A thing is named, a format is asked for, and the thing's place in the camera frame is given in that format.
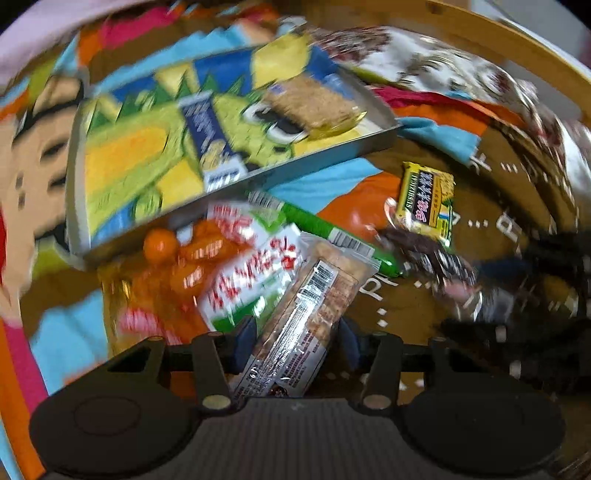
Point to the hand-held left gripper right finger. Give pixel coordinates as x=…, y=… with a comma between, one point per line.
x=348, y=344

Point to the green stick snack packet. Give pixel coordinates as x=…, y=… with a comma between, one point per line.
x=314, y=226

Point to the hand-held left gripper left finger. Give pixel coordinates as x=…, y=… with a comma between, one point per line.
x=244, y=342

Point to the dark brown snack packet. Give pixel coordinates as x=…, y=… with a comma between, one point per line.
x=434, y=263

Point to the wooden bed frame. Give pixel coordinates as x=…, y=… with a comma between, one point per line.
x=517, y=41

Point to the brown white floral cloth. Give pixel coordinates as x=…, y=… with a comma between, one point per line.
x=461, y=60

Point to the yellow snack packet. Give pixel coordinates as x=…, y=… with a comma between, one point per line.
x=422, y=203

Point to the orange jelly candy bag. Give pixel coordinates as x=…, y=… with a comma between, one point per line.
x=161, y=277

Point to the colourful printed tin tray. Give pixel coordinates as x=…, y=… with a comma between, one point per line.
x=138, y=152

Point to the blue snack packet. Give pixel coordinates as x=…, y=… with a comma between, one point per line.
x=210, y=138

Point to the pink bed sheet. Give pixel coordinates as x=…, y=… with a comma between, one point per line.
x=41, y=37

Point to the cartoon printed blanket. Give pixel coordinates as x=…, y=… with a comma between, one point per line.
x=438, y=364

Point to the white red-print snack packet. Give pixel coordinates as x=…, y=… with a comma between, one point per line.
x=249, y=277

